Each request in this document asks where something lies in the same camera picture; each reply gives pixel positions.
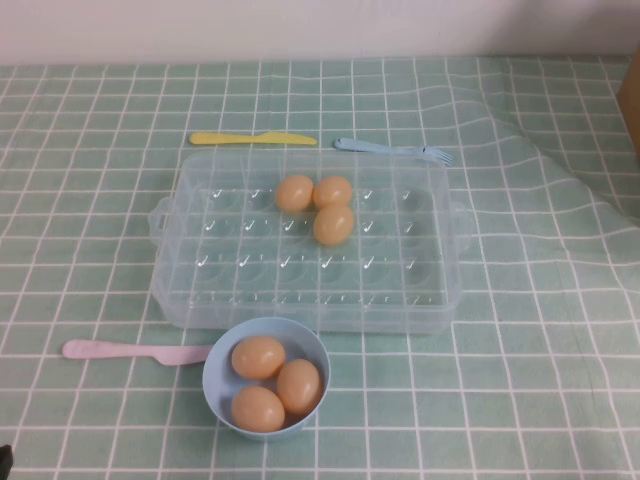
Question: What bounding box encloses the tan egg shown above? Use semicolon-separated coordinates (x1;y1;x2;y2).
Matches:
275;174;315;212
230;385;287;433
230;335;288;380
276;358;323;416
312;204;356;247
312;175;354;209

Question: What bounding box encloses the clear plastic egg box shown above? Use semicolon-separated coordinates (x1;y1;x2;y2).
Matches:
148;149;474;337

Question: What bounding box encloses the brown box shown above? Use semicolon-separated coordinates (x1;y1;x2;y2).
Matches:
617;62;640;161

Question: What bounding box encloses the yellow plastic knife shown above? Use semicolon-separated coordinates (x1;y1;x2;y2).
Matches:
188;131;319;147

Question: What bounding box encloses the green checked tablecloth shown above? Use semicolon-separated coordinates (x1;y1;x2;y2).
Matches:
0;55;640;480

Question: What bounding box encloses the light blue bowl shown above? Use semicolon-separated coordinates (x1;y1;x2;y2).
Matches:
201;316;332;442

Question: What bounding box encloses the pink plastic knife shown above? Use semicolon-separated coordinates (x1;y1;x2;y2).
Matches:
61;339;215;367

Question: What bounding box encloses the light blue plastic fork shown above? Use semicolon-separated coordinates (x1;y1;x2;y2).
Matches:
332;137;455;166

